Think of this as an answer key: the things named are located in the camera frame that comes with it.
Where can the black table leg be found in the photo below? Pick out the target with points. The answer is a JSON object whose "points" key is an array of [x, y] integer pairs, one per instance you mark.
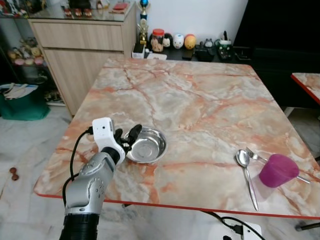
{"points": [[307, 226]]}

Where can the green mug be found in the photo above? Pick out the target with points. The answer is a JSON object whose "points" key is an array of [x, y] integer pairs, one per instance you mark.
{"points": [[224, 50]]}

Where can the green storage bin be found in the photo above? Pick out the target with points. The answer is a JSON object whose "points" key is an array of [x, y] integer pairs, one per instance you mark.
{"points": [[22, 106]]}

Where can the orange yellow round figurine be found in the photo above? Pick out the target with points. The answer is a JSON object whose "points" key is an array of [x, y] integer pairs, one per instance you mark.
{"points": [[190, 41]]}

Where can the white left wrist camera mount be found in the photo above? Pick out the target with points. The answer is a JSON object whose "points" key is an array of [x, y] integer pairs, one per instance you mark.
{"points": [[103, 132]]}

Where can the stainless steel bowl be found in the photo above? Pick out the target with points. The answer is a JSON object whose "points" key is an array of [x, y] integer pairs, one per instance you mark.
{"points": [[149, 146]]}

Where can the stainless steel spoon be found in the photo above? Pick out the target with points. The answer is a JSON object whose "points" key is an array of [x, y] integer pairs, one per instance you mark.
{"points": [[243, 158]]}

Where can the white round figurine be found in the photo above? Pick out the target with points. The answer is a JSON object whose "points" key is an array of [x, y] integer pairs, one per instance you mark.
{"points": [[178, 41]]}

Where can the red-lidded glass jar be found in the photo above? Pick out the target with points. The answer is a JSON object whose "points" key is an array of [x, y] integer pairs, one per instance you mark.
{"points": [[157, 42]]}

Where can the shelf with plush toys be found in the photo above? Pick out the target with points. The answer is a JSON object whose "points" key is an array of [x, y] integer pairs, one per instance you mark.
{"points": [[25, 52]]}

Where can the purple plastic cup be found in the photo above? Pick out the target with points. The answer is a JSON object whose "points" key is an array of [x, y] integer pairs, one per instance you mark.
{"points": [[277, 171]]}

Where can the stainless steel fork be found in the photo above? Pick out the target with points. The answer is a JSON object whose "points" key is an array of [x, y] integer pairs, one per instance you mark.
{"points": [[254, 156]]}

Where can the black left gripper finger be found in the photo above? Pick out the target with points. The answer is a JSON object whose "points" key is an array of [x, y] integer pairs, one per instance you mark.
{"points": [[119, 135], [135, 133]]}

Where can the black round figurine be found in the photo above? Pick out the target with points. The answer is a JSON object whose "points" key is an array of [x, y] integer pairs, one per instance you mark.
{"points": [[168, 41]]}

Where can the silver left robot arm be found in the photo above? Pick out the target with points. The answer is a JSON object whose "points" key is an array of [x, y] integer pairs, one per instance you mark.
{"points": [[90, 185]]}

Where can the gold trophy with blue ball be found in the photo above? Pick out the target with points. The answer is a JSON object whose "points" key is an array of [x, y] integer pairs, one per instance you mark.
{"points": [[144, 25]]}

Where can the light wooden cabinet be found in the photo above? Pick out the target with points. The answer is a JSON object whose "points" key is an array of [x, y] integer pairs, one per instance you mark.
{"points": [[80, 60]]}

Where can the grey small figurine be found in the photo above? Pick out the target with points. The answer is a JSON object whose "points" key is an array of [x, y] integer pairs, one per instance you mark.
{"points": [[209, 43]]}

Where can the marble side table red edge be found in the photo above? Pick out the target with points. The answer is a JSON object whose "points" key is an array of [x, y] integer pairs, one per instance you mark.
{"points": [[309, 82]]}

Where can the black tv cabinet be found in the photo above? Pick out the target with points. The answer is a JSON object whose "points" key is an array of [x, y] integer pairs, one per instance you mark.
{"points": [[280, 55]]}

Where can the brown small floor object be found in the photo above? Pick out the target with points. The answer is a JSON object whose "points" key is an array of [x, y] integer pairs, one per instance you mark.
{"points": [[13, 173]]}

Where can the red flat box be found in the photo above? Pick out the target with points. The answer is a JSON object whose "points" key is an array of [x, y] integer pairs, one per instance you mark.
{"points": [[120, 6]]}

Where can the white power strip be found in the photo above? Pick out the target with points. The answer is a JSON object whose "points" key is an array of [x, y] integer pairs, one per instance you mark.
{"points": [[250, 232]]}

